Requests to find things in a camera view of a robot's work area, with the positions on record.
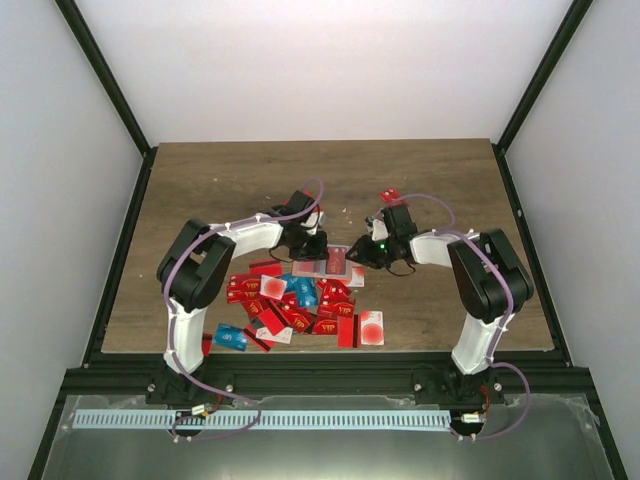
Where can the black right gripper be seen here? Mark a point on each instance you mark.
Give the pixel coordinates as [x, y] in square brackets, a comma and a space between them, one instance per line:
[365, 255]

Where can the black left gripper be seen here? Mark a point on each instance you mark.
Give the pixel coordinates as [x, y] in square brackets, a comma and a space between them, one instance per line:
[318, 252]

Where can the pink card holder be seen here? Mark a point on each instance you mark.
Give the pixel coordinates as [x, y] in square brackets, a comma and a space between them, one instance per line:
[316, 269]

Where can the red VIP card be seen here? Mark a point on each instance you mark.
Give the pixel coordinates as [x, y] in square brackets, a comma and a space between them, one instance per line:
[336, 309]
[336, 264]

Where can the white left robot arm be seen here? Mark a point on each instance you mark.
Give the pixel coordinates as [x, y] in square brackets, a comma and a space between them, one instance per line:
[192, 272]

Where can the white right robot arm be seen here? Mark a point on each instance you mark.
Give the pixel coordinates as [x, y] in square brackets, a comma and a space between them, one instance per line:
[492, 282]

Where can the small red card far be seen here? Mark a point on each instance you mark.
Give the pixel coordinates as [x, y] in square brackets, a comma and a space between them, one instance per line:
[391, 196]

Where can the blue card in pile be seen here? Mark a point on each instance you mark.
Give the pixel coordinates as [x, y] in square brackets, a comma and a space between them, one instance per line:
[303, 288]

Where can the white card red dot left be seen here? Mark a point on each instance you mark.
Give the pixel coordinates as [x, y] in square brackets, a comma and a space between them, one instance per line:
[272, 287]

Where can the white red card on table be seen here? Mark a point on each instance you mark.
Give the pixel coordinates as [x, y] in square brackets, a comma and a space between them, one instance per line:
[357, 277]

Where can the white card red circle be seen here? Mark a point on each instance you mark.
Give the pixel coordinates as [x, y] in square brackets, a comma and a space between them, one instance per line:
[371, 328]

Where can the blue card near edge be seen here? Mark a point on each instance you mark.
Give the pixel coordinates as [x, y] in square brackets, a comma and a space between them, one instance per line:
[230, 337]

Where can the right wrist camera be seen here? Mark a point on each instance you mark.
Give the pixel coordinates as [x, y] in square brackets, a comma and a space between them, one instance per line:
[377, 229]

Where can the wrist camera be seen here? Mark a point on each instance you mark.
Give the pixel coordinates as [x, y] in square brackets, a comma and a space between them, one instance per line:
[377, 229]
[314, 222]

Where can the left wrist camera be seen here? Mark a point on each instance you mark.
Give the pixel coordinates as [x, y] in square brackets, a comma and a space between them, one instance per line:
[314, 222]

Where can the light blue slotted cable duct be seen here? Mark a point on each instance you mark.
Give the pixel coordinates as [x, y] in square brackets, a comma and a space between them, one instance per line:
[227, 420]

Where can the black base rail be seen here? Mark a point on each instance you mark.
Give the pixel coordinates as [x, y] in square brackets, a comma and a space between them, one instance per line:
[426, 376]

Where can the black frame post right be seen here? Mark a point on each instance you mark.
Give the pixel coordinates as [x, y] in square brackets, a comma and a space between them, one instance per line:
[559, 43]

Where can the black frame post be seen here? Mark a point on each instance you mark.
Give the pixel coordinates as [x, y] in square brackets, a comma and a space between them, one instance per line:
[559, 43]
[91, 49]

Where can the black frame post left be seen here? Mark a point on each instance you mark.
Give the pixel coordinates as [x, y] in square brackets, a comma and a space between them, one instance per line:
[91, 49]

